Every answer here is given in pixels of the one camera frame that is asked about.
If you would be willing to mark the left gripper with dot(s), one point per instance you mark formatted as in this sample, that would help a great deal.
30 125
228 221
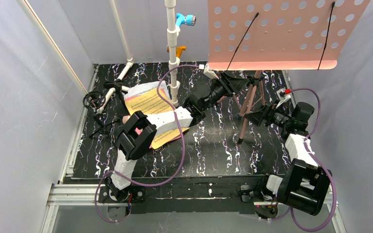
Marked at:
226 87

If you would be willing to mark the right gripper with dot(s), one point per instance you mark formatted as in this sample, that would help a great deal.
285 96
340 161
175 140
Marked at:
267 114

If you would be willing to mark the pink music stand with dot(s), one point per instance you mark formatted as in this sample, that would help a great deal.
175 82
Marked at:
280 34

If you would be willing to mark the yellow sheet music page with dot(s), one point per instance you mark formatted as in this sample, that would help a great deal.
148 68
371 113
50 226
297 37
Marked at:
148 101

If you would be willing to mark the white sheet music page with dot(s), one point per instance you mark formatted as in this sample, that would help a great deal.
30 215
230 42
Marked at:
146 87

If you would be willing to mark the pink microphone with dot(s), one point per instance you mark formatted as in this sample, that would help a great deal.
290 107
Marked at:
125 119

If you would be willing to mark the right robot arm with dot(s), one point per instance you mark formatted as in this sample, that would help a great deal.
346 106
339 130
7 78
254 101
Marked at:
305 183

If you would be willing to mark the orange clip on pipe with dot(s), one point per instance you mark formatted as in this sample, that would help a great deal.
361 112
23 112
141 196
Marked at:
179 50

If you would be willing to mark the blue clip on pipe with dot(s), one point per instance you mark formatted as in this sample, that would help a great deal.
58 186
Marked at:
188 20

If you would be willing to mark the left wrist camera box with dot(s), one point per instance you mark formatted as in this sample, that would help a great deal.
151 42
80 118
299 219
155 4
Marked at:
207 71

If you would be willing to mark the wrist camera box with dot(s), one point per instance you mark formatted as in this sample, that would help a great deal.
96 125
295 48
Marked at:
207 71
283 96

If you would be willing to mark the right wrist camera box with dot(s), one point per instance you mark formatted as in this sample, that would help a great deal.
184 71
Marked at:
283 96

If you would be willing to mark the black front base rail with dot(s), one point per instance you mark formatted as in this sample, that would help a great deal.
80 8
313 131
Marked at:
241 194

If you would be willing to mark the white PVC pipe frame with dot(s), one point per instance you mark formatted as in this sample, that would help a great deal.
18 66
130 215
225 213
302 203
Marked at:
34 18

